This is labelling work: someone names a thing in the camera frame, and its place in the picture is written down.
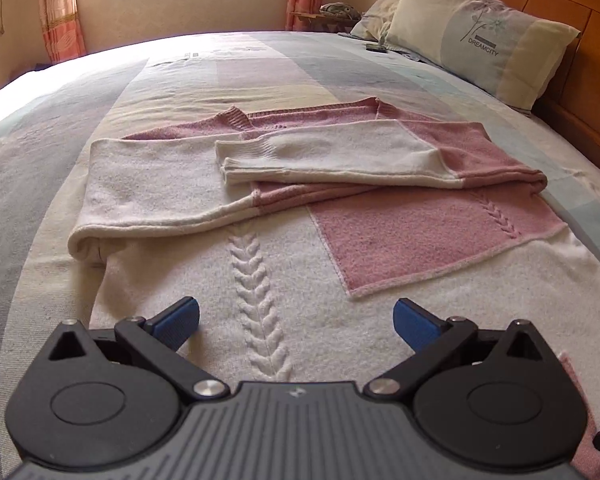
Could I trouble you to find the small dark remote on bed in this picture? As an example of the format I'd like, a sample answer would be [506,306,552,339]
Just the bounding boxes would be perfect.
[365,44,388,53]

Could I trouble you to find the pink and white knit sweater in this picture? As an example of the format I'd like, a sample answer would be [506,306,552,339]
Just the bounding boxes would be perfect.
[66,96,600,480]

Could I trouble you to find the wooden nightstand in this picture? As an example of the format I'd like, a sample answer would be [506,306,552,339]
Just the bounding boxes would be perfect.
[292,12,358,34]

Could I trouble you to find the pastel patchwork bed sheet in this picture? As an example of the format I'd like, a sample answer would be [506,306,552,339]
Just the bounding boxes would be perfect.
[0,32,600,479]

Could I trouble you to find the left orange plaid curtain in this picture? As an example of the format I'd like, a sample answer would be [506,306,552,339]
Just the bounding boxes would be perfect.
[38,0,86,64]

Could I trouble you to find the pastel patchwork pillow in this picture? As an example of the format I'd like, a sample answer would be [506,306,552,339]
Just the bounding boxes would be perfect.
[386,0,580,110]

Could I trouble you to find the cluttered items on nightstand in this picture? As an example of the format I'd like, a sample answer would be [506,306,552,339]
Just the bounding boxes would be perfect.
[320,2,361,21]

